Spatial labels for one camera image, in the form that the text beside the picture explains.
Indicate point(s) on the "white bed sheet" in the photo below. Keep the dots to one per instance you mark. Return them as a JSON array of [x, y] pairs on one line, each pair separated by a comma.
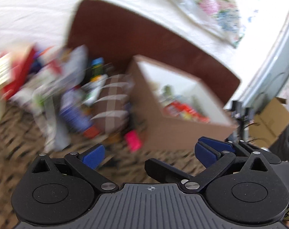
[[39, 16]]

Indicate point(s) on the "patterned brown rug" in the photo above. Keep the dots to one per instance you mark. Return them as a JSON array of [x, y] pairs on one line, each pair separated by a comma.
[[15, 145]]

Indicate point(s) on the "green and blue can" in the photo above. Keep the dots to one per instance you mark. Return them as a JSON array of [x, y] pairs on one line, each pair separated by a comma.
[[97, 68]]

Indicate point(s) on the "floral printed cloth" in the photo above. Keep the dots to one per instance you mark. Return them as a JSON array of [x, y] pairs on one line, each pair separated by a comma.
[[206, 7]]

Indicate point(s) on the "small red packet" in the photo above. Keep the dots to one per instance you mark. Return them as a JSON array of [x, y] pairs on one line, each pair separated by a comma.
[[92, 132]]

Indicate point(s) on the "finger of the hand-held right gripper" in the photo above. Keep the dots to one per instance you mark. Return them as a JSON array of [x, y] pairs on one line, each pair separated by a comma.
[[217, 144], [163, 169]]

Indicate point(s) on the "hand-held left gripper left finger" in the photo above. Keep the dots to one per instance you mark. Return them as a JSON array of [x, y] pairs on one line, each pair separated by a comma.
[[93, 157]]

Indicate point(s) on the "grey white packet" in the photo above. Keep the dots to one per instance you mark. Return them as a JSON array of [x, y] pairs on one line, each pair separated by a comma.
[[57, 128]]

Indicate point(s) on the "red packets in box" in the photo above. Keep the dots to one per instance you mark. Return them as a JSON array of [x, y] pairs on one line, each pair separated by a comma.
[[185, 111]]

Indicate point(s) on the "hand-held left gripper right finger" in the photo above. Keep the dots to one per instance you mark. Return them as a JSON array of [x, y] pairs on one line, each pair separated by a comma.
[[206, 154]]

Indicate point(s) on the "white tube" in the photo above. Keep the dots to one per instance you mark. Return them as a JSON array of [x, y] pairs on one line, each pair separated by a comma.
[[96, 89]]

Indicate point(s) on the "white plastic bag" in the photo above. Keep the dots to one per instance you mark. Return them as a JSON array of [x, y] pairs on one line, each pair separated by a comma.
[[74, 62]]

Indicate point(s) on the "small flat cardboard box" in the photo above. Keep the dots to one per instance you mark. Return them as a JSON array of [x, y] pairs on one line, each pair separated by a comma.
[[271, 121]]

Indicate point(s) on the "yellow green box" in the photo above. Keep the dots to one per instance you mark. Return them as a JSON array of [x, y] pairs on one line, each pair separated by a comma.
[[0, 70]]

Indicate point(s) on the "cardboard box container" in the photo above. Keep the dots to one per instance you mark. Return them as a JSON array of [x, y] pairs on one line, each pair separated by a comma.
[[149, 114]]

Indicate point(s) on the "red box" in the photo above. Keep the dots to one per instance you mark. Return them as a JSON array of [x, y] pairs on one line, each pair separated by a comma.
[[20, 76]]

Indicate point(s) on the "brown striped football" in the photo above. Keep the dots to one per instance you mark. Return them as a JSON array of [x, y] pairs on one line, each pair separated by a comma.
[[111, 100]]

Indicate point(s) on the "pink small packet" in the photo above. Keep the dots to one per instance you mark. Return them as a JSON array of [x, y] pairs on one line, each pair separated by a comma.
[[133, 141]]

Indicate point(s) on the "blue snack packet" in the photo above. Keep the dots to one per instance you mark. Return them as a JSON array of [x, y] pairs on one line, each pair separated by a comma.
[[74, 112]]

